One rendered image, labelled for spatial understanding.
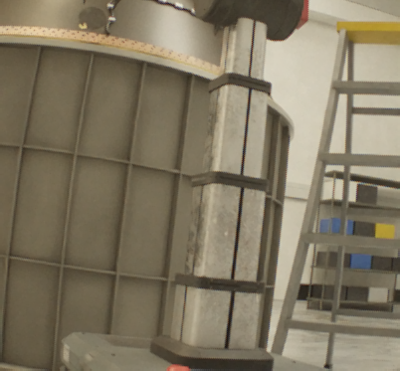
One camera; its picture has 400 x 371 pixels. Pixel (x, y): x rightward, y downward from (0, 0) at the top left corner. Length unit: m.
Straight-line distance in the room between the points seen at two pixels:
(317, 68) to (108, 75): 7.09
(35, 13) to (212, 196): 1.34
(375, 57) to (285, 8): 8.34
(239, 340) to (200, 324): 0.09
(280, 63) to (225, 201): 7.70
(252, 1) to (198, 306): 0.64
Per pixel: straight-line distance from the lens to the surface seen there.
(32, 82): 2.14
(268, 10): 1.35
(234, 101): 1.26
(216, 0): 1.31
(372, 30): 2.57
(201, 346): 1.20
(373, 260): 8.56
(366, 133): 9.25
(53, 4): 2.38
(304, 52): 9.09
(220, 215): 1.21
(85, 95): 2.12
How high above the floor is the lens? 0.46
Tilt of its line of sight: 9 degrees up
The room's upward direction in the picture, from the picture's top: 6 degrees clockwise
